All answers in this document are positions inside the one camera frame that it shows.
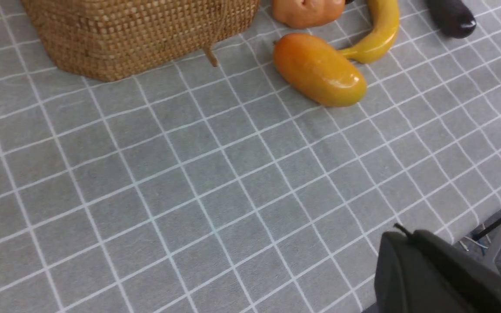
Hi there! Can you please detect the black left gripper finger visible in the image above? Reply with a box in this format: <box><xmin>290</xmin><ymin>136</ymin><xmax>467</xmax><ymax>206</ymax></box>
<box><xmin>374</xmin><ymin>223</ymin><xmax>501</xmax><ymax>313</ymax></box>

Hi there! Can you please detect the orange yellow toy mango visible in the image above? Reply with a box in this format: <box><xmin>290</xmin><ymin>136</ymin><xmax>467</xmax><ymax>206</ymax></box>
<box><xmin>272</xmin><ymin>33</ymin><xmax>367</xmax><ymax>107</ymax></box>

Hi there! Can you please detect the purple toy eggplant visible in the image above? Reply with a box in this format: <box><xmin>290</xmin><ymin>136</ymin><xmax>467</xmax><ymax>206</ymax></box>
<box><xmin>425</xmin><ymin>0</ymin><xmax>477</xmax><ymax>38</ymax></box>

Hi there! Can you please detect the yellow toy banana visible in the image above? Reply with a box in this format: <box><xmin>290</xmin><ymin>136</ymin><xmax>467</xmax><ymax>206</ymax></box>
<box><xmin>338</xmin><ymin>0</ymin><xmax>400</xmax><ymax>64</ymax></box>

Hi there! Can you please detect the brown toy potato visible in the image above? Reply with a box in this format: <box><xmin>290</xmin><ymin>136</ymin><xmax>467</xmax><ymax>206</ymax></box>
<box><xmin>271</xmin><ymin>0</ymin><xmax>346</xmax><ymax>29</ymax></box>

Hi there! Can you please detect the grey checked tablecloth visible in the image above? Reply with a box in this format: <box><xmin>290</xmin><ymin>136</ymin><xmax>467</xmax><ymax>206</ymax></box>
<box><xmin>0</xmin><ymin>0</ymin><xmax>501</xmax><ymax>313</ymax></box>

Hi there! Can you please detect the woven wicker basket green lining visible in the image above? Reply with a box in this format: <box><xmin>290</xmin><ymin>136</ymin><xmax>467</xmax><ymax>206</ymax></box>
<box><xmin>21</xmin><ymin>0</ymin><xmax>260</xmax><ymax>82</ymax></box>

